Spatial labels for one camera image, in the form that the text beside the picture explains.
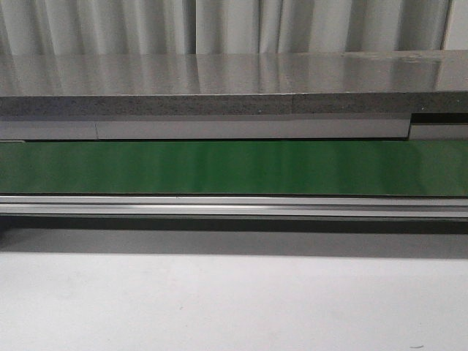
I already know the grey rear conveyor rail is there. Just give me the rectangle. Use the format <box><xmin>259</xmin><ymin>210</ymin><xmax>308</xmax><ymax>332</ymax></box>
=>
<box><xmin>1</xmin><ymin>113</ymin><xmax>467</xmax><ymax>141</ymax></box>

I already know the green conveyor belt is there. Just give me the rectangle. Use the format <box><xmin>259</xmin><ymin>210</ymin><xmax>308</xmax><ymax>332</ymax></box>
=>
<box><xmin>1</xmin><ymin>140</ymin><xmax>467</xmax><ymax>197</ymax></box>

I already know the white pleated curtain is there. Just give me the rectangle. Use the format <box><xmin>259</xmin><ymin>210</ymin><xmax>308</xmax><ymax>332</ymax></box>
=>
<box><xmin>1</xmin><ymin>1</ymin><xmax>467</xmax><ymax>56</ymax></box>

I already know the aluminium conveyor front rail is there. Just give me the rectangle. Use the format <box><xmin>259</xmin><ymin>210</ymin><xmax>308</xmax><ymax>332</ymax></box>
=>
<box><xmin>1</xmin><ymin>195</ymin><xmax>467</xmax><ymax>219</ymax></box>

